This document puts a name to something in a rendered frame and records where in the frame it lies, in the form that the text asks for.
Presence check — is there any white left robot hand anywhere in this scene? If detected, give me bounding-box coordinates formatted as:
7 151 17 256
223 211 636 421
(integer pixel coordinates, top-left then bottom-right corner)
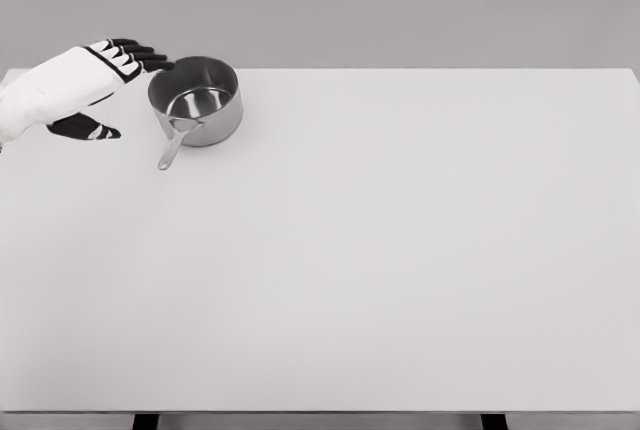
13 38 176 142

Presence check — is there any steel pot with handle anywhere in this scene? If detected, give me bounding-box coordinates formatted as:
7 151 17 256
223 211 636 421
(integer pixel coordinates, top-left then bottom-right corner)
147 55 245 172

